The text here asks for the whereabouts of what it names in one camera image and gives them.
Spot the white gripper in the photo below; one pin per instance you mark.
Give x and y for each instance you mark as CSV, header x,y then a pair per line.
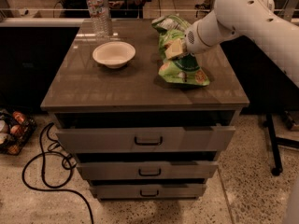
x,y
192,41

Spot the green rice chip bag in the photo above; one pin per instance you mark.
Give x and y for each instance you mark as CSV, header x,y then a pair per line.
x,y
184,70

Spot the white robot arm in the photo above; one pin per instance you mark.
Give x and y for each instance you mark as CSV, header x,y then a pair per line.
x,y
257,190

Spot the green snack bag back side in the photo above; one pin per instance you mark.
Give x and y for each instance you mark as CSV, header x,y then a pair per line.
x,y
169,22

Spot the white paper bowl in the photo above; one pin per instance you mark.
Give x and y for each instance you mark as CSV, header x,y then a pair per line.
x,y
114,54

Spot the clear plastic water bottle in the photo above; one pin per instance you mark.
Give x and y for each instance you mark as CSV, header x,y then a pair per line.
x,y
99,16

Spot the grey drawer cabinet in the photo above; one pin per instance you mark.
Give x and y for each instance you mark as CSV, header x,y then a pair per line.
x,y
84,95

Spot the black stand leg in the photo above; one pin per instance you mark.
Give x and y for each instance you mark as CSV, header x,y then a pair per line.
x,y
275,142

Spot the bottom grey drawer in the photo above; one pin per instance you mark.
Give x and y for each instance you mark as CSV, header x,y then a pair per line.
x,y
148,191

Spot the black wire basket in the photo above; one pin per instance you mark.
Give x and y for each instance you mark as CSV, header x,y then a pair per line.
x,y
15,131

